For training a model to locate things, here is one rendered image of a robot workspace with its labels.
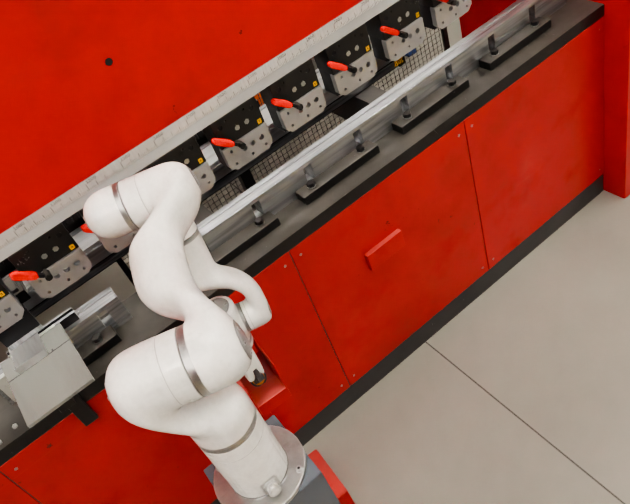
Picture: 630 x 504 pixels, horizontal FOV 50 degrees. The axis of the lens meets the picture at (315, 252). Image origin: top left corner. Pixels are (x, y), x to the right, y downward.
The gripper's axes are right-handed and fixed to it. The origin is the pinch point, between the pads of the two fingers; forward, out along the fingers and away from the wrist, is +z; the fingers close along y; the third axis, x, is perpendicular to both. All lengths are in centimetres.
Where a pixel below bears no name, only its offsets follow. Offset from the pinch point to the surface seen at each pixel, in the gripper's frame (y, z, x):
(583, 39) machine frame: -35, -3, 160
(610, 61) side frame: -32, 12, 172
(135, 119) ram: -40, -62, 10
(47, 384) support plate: -17, -25, -44
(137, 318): -32.9, -10.7, -18.1
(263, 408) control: 6.7, 4.5, -3.4
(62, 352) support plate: -24, -24, -37
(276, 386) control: 4.3, 3.1, 2.7
